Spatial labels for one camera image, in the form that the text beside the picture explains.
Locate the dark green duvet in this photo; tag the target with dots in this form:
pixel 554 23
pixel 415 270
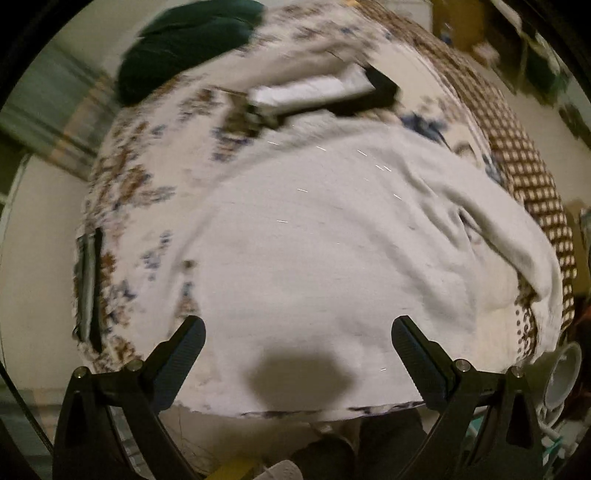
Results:
pixel 181 38

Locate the striped grey black garment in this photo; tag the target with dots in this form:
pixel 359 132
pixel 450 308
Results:
pixel 87 269

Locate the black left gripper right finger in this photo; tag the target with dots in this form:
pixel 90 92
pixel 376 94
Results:
pixel 487 426

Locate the floral bed blanket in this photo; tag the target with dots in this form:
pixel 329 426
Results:
pixel 160 157

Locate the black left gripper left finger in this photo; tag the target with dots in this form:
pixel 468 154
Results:
pixel 87 444

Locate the grey green curtain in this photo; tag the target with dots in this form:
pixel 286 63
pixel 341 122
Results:
pixel 61 109

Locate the white folded garment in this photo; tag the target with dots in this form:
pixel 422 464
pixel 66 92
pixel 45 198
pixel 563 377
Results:
pixel 311 92

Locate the white knit sweater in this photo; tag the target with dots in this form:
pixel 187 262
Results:
pixel 320 235

